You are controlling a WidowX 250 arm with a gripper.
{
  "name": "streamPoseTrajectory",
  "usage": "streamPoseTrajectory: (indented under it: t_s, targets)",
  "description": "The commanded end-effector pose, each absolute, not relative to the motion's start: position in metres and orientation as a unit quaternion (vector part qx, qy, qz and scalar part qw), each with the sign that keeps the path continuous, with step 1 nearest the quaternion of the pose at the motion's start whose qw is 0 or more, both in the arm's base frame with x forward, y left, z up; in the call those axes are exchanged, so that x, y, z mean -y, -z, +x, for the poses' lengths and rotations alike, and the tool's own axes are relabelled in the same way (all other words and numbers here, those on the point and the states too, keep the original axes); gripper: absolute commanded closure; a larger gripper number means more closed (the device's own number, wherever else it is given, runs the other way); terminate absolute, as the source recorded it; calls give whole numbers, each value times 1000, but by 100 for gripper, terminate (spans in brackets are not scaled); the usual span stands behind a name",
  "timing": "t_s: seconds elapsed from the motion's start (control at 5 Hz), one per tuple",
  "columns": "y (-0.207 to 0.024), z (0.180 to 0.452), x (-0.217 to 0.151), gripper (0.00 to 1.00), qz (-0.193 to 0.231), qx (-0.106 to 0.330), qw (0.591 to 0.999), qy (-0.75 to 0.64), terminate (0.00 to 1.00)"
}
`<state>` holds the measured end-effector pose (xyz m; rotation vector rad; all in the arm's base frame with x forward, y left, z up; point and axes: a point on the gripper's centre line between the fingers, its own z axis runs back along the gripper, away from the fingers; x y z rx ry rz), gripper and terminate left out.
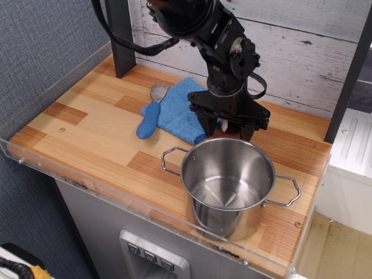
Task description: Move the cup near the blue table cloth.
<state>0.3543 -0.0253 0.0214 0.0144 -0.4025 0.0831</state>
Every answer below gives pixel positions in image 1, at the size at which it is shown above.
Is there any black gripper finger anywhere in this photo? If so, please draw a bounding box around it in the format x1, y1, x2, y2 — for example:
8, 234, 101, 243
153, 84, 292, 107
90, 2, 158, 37
196, 112, 220, 137
240, 123, 255, 142

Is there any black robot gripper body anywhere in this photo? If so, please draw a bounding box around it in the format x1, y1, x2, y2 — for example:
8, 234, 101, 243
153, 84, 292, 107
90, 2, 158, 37
187, 88, 270, 130

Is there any plush sushi roll toy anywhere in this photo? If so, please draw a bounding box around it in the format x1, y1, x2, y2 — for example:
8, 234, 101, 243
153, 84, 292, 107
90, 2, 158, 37
220, 119, 240, 134

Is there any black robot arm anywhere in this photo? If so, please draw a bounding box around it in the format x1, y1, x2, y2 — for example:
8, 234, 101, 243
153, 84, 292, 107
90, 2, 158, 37
147, 1, 270, 141

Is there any blue folded cloth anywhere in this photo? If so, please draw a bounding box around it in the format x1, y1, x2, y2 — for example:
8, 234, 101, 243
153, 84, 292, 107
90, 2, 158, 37
141, 77, 208, 145

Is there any stainless steel pot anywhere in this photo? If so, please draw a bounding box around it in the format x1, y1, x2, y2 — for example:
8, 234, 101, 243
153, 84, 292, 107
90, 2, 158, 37
162, 138, 301, 241

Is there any white toy sink counter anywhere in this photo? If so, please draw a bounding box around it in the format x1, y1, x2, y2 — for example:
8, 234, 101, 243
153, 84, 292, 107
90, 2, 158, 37
315, 109, 371, 235

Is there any grey toy cabinet front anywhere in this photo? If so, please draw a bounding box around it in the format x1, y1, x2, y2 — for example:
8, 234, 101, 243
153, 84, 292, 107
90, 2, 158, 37
56, 181, 264, 278

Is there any silver dispenser panel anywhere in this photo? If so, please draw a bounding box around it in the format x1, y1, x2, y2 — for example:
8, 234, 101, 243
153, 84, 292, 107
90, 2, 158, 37
119, 230, 191, 278

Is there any clear acrylic guard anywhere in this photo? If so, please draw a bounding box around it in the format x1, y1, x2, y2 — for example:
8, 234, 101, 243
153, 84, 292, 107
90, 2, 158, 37
1, 44, 331, 278

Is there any yellow object at corner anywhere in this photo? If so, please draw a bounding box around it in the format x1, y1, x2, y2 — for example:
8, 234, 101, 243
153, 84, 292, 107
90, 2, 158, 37
30, 266, 53, 279

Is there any blue handled metal spork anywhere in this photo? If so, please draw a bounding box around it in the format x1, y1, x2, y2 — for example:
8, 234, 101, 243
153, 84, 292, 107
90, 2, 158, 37
136, 83, 169, 140

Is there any black cable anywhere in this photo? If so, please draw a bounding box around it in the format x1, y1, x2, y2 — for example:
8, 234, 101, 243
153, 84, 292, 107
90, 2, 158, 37
91, 0, 180, 56

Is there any dark grey left post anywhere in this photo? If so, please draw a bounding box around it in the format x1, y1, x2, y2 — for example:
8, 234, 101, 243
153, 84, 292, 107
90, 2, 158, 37
105, 0, 136, 78

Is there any dark grey post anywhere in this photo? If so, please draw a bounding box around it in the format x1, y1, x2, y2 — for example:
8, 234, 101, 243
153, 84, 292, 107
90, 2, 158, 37
324, 8, 371, 144
105, 0, 136, 78

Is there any dark grey right post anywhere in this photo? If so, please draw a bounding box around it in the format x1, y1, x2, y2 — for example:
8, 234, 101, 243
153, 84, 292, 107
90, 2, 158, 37
324, 8, 371, 144

